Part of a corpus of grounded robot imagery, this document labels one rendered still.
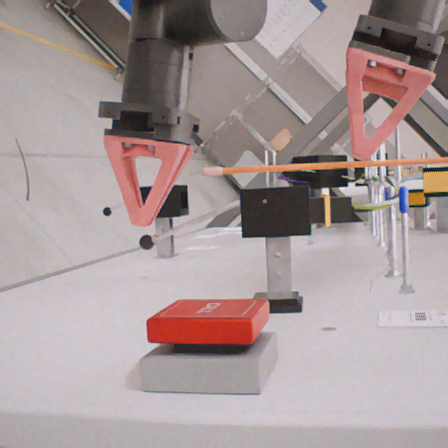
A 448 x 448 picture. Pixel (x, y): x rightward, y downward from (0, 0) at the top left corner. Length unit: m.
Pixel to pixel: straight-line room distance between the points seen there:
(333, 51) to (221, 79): 1.46
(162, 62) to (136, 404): 0.31
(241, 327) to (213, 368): 0.02
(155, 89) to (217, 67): 7.68
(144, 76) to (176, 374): 0.29
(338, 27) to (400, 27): 7.64
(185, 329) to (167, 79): 0.28
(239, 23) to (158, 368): 0.28
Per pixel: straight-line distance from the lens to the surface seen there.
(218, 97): 8.15
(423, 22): 0.51
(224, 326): 0.28
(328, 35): 8.10
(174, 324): 0.29
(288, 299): 0.45
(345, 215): 0.51
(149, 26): 0.53
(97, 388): 0.31
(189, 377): 0.29
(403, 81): 0.48
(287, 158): 1.47
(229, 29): 0.47
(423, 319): 0.42
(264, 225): 0.50
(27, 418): 0.29
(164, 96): 0.52
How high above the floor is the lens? 1.20
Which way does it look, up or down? 12 degrees down
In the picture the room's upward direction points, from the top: 45 degrees clockwise
